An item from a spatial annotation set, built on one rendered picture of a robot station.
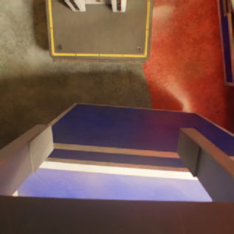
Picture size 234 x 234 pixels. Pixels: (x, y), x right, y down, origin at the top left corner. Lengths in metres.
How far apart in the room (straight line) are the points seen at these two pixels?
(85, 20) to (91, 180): 1.01
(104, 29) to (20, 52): 0.84
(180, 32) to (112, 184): 1.37
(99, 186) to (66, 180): 0.11
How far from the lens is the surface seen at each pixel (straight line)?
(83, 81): 1.59
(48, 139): 0.16
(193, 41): 1.69
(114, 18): 1.27
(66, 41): 1.30
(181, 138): 0.16
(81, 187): 0.63
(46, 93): 1.71
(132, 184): 0.61
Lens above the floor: 1.55
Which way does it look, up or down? 74 degrees down
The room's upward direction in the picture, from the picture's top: 177 degrees counter-clockwise
